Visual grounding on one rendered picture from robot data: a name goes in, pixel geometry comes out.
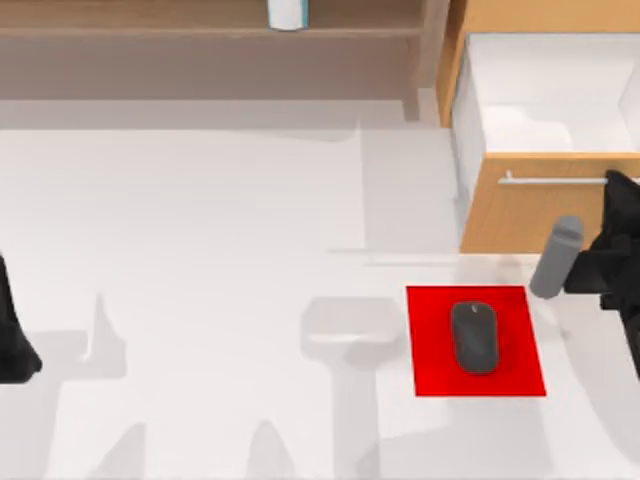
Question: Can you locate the pale grey rounded box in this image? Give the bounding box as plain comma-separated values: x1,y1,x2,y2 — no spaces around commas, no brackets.
528,215,586,301

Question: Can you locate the pale wooden drawer front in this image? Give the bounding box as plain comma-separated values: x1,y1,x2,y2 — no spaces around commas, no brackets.
458,151,640,256

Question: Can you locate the red square mat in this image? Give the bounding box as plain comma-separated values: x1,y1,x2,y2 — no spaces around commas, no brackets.
405,284,548,399

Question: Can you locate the pulled-out drawer white inside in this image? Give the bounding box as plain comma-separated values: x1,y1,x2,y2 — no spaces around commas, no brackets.
449,31,640,211

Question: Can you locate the dark grey computer mouse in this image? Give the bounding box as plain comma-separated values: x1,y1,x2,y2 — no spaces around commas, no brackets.
449,300,501,377

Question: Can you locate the wooden cupboard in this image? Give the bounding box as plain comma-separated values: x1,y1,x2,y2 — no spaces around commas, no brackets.
433,0,640,129

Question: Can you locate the white cup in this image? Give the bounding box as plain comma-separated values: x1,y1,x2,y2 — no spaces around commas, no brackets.
266,0,310,33

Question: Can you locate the wooden open shelf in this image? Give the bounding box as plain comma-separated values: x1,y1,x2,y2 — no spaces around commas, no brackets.
0,0,451,122

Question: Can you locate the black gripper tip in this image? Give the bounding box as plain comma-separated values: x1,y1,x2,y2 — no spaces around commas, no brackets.
0,254,44,386

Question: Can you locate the long metal drawer handle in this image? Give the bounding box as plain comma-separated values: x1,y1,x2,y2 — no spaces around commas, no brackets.
497,170,612,187

